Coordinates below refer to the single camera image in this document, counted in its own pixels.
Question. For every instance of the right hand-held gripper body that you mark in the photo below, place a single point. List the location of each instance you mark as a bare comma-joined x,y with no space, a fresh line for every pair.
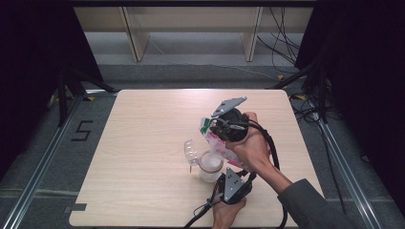
230,122

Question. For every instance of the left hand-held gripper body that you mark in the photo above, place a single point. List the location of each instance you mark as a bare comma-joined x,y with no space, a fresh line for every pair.
234,187

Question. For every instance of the pink and white powder packet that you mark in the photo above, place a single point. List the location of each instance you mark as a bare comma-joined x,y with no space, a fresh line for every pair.
219,144

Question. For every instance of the clear glass jar with white powder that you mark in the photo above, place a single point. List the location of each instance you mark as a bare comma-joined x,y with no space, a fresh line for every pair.
210,167

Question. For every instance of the person's left hand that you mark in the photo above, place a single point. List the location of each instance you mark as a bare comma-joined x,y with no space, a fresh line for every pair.
226,214

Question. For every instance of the person's right hand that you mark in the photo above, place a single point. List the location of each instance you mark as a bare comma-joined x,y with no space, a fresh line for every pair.
251,149

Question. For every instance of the clear plastic jar lid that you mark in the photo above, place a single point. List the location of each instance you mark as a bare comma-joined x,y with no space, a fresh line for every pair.
191,152

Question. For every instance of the small wooden stick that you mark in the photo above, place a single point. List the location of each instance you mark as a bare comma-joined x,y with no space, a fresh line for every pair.
190,168

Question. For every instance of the black metal stand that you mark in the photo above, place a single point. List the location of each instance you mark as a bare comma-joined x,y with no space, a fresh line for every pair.
310,82
74,89

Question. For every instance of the light wooden shelf unit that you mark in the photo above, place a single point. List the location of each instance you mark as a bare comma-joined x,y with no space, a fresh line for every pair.
191,28

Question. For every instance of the black curtain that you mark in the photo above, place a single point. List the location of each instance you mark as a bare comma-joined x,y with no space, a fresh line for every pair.
363,79
35,63

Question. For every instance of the black tape strip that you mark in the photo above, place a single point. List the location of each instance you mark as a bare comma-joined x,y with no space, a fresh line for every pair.
75,208

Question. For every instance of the aluminium floor rail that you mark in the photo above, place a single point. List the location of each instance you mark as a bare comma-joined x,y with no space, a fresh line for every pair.
35,178
347,178

